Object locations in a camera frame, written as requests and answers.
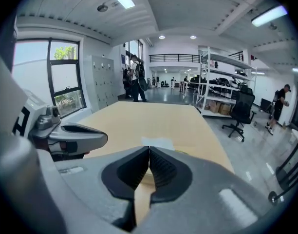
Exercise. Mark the black wheeled frame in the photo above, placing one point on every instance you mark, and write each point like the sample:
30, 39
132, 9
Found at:
289, 174

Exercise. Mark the white tissue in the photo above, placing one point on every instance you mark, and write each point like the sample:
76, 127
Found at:
157, 142

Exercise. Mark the grey metal locker cabinet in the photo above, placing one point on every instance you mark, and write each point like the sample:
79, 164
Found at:
104, 82

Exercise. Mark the round ceiling detector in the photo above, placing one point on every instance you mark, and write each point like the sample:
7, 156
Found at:
102, 8

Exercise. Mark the blue wall poster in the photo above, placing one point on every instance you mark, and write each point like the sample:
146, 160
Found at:
123, 59

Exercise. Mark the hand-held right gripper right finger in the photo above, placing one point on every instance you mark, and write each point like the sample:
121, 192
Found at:
200, 179

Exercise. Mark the cardboard box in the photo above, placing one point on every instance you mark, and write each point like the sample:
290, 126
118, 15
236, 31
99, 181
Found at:
225, 109
214, 106

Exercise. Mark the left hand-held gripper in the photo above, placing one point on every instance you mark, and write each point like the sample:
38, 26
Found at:
42, 121

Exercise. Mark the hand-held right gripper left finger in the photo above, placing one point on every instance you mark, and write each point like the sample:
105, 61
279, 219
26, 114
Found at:
90, 179

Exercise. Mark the black office chair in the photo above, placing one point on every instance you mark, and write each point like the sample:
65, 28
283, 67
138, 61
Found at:
244, 108

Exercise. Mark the black framed window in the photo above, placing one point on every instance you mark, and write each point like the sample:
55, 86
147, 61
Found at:
63, 82

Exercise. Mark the black balcony railing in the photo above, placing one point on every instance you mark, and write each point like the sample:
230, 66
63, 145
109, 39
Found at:
174, 58

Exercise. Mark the white metal shelf rack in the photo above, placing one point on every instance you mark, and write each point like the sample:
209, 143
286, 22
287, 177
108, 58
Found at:
224, 86

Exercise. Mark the round ceiling light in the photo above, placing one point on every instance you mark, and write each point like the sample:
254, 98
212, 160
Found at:
193, 37
162, 37

